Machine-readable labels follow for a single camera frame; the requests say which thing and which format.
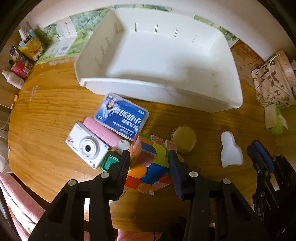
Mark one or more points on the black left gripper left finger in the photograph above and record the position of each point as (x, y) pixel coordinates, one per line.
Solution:
(64, 218)

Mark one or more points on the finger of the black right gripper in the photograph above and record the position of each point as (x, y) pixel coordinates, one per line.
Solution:
(260, 157)

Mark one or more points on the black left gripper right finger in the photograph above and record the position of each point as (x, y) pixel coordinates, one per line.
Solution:
(218, 211)

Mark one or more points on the green black small box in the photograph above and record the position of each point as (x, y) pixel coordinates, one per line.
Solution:
(111, 157)

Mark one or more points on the white compact camera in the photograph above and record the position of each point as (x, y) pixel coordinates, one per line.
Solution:
(90, 148)

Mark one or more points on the colourful rubiks cube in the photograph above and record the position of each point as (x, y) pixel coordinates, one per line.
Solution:
(149, 166)

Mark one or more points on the pink cylindrical case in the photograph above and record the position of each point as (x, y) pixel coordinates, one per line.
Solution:
(106, 135)

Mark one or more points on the blue floss pick box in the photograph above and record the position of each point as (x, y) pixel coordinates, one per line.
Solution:
(121, 116)

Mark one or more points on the green tissue pack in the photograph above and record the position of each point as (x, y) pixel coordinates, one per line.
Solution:
(274, 121)

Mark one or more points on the patterned canvas bag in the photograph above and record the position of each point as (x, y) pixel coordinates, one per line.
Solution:
(274, 81)

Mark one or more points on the white plastic storage bin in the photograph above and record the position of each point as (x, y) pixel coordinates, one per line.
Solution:
(160, 57)

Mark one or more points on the white spray bottle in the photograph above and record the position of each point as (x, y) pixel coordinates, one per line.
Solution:
(13, 79)

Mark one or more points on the red printed can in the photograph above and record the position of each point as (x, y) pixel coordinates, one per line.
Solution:
(21, 67)

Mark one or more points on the orange juice carton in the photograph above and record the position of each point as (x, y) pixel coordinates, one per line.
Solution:
(32, 47)

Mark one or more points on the green fruit printed box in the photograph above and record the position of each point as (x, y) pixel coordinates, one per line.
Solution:
(69, 34)

